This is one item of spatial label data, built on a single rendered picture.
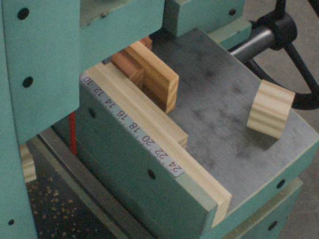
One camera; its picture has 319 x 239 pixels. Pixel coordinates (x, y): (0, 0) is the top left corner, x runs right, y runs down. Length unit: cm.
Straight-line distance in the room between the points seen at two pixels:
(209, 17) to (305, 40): 138
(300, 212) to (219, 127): 106
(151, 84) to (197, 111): 6
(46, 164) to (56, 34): 33
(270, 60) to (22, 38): 165
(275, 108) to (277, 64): 137
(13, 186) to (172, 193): 18
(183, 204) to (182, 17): 27
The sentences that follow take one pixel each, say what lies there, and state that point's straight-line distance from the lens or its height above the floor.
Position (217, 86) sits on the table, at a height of 90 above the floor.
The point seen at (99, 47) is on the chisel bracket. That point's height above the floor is 103.
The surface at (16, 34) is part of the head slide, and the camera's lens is 53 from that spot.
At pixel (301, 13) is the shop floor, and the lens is 236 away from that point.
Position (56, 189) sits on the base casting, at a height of 80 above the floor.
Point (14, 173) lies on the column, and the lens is 58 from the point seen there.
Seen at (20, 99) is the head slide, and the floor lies 107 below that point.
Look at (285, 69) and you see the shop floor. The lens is 213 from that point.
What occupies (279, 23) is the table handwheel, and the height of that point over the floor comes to 84.
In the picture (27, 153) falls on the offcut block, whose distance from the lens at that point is 83.
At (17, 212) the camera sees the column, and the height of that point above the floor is 97.
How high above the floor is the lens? 151
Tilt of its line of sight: 52 degrees down
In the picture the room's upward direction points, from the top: 7 degrees clockwise
